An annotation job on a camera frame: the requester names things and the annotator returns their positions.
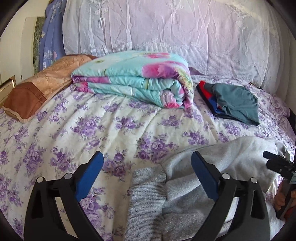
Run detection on grey sweatpants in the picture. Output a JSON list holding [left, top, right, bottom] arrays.
[[124, 137, 290, 240]]

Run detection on right hand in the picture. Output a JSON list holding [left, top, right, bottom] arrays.
[[274, 181, 285, 211]]

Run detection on purple floral bedspread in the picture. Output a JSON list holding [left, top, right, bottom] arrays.
[[1, 84, 295, 240]]

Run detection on folded teal and red clothes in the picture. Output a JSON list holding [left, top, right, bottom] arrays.
[[196, 80, 259, 126]]

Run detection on orange brown pillow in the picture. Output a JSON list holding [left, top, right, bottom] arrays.
[[3, 55, 96, 123]]

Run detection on lilac lace covered headboard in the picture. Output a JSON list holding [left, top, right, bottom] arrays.
[[63, 1, 290, 93]]

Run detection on wooden nightstand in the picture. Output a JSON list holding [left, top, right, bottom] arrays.
[[0, 75, 16, 108]]

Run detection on folded teal floral quilt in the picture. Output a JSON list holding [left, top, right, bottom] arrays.
[[71, 51, 194, 108]]

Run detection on blue patterned pillow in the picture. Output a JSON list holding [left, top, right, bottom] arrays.
[[39, 0, 67, 71]]

